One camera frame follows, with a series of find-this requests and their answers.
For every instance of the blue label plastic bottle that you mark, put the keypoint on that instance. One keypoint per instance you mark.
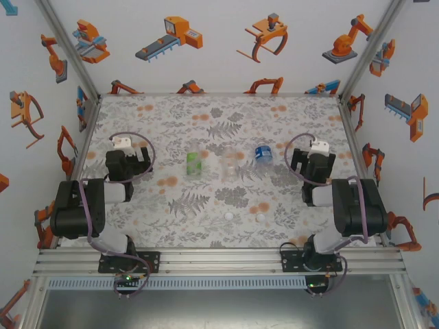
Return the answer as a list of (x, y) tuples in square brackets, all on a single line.
[(263, 154)]

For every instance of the green label plastic bottle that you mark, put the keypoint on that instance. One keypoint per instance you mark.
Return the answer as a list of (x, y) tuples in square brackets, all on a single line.
[(195, 164)]

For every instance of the clear unlabelled plastic bottle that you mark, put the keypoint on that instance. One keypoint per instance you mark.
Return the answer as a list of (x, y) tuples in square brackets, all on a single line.
[(229, 164)]

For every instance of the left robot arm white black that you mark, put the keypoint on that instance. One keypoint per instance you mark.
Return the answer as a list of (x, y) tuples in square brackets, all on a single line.
[(68, 212)]

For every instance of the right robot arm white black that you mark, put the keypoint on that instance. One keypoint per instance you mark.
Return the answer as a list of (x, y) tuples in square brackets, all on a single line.
[(356, 205)]

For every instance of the floral patterned table cover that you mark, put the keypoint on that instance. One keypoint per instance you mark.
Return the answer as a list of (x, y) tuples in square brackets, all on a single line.
[(192, 226)]

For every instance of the grey metal floor panel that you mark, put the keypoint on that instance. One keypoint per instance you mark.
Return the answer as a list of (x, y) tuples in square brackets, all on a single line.
[(219, 308)]

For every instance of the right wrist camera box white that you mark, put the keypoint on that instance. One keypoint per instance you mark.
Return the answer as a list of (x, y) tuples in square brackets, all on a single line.
[(319, 147)]

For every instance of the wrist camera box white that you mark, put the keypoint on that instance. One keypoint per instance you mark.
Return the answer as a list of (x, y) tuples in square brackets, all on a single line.
[(319, 147), (121, 142)]

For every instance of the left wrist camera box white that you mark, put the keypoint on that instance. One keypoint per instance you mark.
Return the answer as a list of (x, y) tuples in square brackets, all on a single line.
[(121, 142)]

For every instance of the left aluminium side rail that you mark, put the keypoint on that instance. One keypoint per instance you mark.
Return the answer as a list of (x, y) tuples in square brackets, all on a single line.
[(82, 161)]

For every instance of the aluminium side rail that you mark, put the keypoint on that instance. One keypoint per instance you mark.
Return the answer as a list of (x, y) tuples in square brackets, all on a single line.
[(82, 161), (356, 154)]

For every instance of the right aluminium side rail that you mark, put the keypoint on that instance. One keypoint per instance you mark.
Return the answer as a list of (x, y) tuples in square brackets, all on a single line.
[(356, 154)]

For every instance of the aluminium rear rail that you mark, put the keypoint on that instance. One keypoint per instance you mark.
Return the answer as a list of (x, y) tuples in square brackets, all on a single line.
[(219, 94)]

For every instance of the right aluminium frame post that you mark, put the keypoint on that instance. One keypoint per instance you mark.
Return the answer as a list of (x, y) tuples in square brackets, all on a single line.
[(370, 51)]

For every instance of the aluminium frame post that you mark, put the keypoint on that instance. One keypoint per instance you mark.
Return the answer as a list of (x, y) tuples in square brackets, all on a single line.
[(68, 51), (370, 51)]

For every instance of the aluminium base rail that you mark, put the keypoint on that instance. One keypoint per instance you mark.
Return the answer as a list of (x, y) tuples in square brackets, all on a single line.
[(219, 262)]

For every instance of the left aluminium frame post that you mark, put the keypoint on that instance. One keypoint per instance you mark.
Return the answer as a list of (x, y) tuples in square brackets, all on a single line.
[(68, 51)]

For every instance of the right aluminium frame leg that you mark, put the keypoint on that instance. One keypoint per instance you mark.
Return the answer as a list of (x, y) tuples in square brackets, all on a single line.
[(404, 305)]

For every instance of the aluminium frame leg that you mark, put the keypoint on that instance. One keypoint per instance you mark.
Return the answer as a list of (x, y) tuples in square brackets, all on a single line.
[(32, 305), (404, 305)]

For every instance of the left aluminium frame leg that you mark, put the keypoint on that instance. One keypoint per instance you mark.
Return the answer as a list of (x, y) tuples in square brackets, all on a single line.
[(32, 305)]

